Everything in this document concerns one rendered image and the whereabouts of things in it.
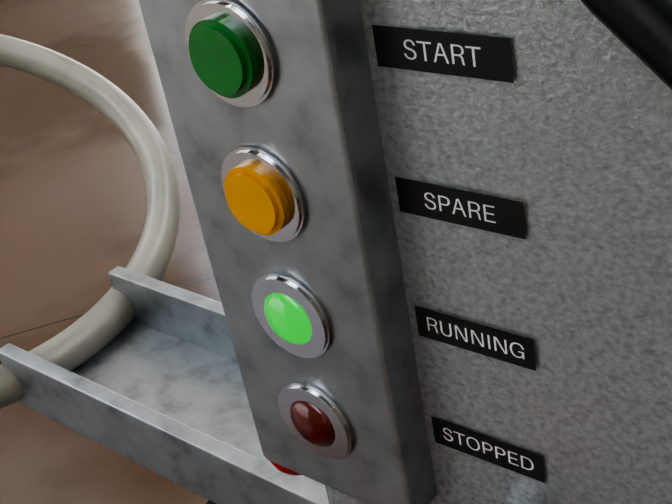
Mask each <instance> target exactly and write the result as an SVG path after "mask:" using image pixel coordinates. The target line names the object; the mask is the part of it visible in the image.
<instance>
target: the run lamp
mask: <svg viewBox="0 0 672 504"><path fill-rule="evenodd" d="M264 311H265V315H266V318H267V321H268V323H269V325H270V326H271V328H272V329H273V330H274V331H275V333H277V334H278V335H279V336H280V337H281V338H283V339H284V340H286V341H288V342H290V343H293V344H305V343H307V342H308V341H309V340H310V339H311V335H312V328H311V324H310V321H309V319H308V317H307V315H306V313H305V312H304V310H303V309H302V308H301V307H300V306H299V304H297V303H296V302H295V301H294V300H293V299H291V298H290V297H288V296H286V295H283V294H280V293H272V294H270V295H268V296H267V298H266V299H265V304H264Z"/></svg>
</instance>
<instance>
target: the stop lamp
mask: <svg viewBox="0 0 672 504"><path fill-rule="evenodd" d="M290 417H291V420H292V422H293V425H294V427H295V429H296V430H297V432H298V433H299V434H300V435H301V436H302V437H303V438H304V439H305V440H307V441H308V442H310V443H312V444H314V445H317V446H321V447H327V446H331V445H332V444H333V443H334V440H335V432H334V429H333V426H332V425H331V423H330V421H329V419H328V418H327V417H326V416H325V415H324V413H323V412H321V411H320V410H319V409H318V408H317V407H315V406H314V405H312V404H310V403H308V402H305V401H295V402H293V404H292V405H291V408H290Z"/></svg>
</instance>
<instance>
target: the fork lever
mask: <svg viewBox="0 0 672 504"><path fill-rule="evenodd" d="M109 277H110V280H111V283H112V286H113V289H116V290H118V291H120V292H121V293H122V294H124V295H125V296H126V298H127V299H128V300H129V301H130V303H131V305H132V307H133V309H134V313H135V316H134V319H133V320H132V321H131V322H130V323H129V324H128V326H127V327H126V328H125V329H124V330H123V331H122V332H121V333H120V334H119V335H118V336H117V337H116V338H115V339H113V340H112V341H111V342H110V343H109V344H108V345H107V346H106V347H104V348H103V349H102V350H101V351H100V352H98V353H97V354H96V355H95V356H93V357H92V358H91V359H89V360H88V361H87V362H85V363H84V364H82V365H81V366H80V367H78V368H77V369H75V370H74V371H72V372H71V371H68V370H66V369H64V368H62V367H60V366H58V365H56V364H53V363H51V362H49V361H47V360H45V359H43V358H40V357H38V356H36V355H34V354H32V353H30V352H27V351H25V350H23V349H21V348H19V347H17V346H15V345H12V344H10V343H8V344H6V345H5V346H3V347H2V348H1V349H0V360H1V362H2V365H3V367H5V368H6V369H8V370H9V371H10V372H11V373H12V374H13V375H14V376H15V377H16V378H17V380H18V381H19V383H20V384H21V386H22V388H23V390H24V398H23V399H22V400H19V401H18V402H19V403H21V404H23V405H25V406H27V407H29V408H31V409H33V410H35V411H37V412H39V413H41V414H43V415H45V416H47V417H49V418H50V419H52V420H54V421H56V422H58V423H60V424H62V425H64V426H66V427H68V428H70V429H72V430H74V431H76V432H78V433H80V434H82V435H84V436H86V437H87V438H89V439H91V440H93V441H95V442H97V443H99V444H101V445H103V446H105V447H107V448H109V449H111V450H113V451H115V452H117V453H119V454H121V455H123V456H125V457H126V458H128V459H130V460H132V461H134V462H136V463H138V464H140V465H142V466H144V467H146V468H148V469H150V470H152V471H154V472H156V473H158V474H160V475H162V476H164V477H165V478H167V479H169V480H171V481H173V482H175V483H177V484H179V485H181V486H183V487H185V488H187V489H189V490H191V491H193V492H195V493H197V494H199V495H201V496H202V497H204V498H206V499H208V500H210V501H212V502H214V503H216V504H329V501H328V497H327V493H326V488H325V485H324V484H322V483H320V482H317V481H315V480H313V479H310V478H308V477H306V476H304V475H298V476H294V475H289V474H286V473H283V472H281V471H279V470H278V469H277V468H276V467H275V466H274V465H273V464H272V463H271V462H270V461H269V460H267V459H266V458H265V457H264V455H263V453H262V449H261V445H260V442H259V438H258V434H257V431H256V427H255V423H254V420H253V416H252V413H251V409H250V405H249V402H248V398H247V394H246V391H245V387H244V383H243V380H242V376H241V372H240V369H239V365H238V361H237V358H236V354H235V351H234V347H233V343H232V340H231V336H230V332H229V329H228V325H227V321H226V318H225V314H224V310H223V307H222V303H221V302H218V301H216V300H213V299H210V298H207V297H204V296H202V295H199V294H196V293H193V292H190V291H188V290H185V289H182V288H179V287H176V286H173V285H171V284H168V283H165V282H162V281H159V280H157V279H154V278H151V277H148V276H145V275H143V274H140V273H137V272H134V271H131V270H129V269H126V268H123V267H120V266H117V267H116V268H114V269H113V270H111V271H110V272H109Z"/></svg>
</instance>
